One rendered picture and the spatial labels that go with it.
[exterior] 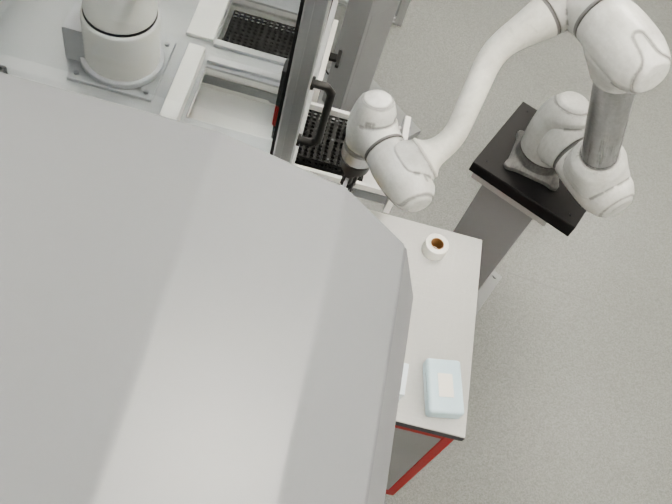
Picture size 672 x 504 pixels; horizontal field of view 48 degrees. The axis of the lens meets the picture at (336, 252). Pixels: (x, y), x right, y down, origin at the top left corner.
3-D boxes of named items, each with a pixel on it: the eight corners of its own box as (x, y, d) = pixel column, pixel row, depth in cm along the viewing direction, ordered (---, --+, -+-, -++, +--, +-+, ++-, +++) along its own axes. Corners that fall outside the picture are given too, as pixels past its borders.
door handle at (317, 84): (320, 144, 155) (339, 79, 139) (318, 154, 153) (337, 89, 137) (297, 138, 154) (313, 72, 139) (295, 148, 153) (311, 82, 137)
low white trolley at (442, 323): (411, 343, 290) (482, 239, 226) (388, 506, 256) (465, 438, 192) (263, 305, 285) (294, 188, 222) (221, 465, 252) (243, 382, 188)
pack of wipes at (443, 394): (421, 363, 201) (426, 356, 197) (455, 365, 202) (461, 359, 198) (424, 417, 193) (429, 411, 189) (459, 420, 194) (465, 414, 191)
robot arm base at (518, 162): (571, 147, 248) (579, 135, 243) (556, 192, 235) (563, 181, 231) (520, 123, 249) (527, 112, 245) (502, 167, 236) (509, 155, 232)
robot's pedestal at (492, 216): (501, 278, 314) (588, 167, 250) (466, 328, 298) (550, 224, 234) (441, 236, 318) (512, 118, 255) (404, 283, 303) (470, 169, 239)
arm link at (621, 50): (597, 154, 231) (640, 209, 222) (550, 179, 231) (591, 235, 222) (635, -25, 162) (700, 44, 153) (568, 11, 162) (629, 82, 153)
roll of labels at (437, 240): (442, 240, 223) (446, 233, 219) (447, 260, 219) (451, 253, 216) (419, 240, 221) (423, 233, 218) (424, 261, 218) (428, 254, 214)
